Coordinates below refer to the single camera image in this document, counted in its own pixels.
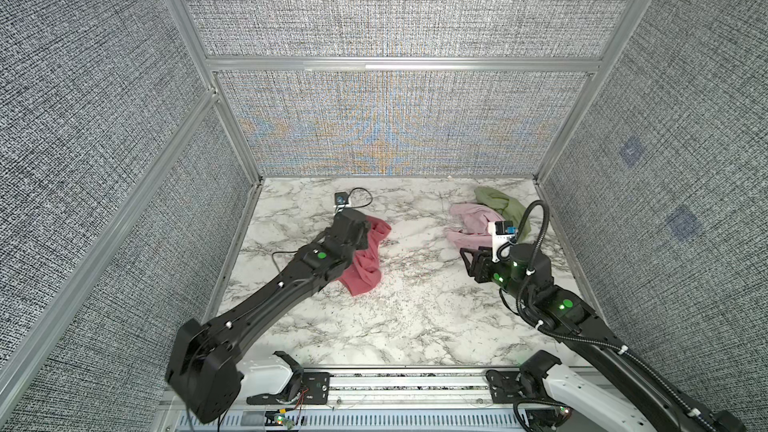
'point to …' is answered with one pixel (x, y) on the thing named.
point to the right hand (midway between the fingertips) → (469, 247)
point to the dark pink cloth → (365, 270)
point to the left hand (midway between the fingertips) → (358, 225)
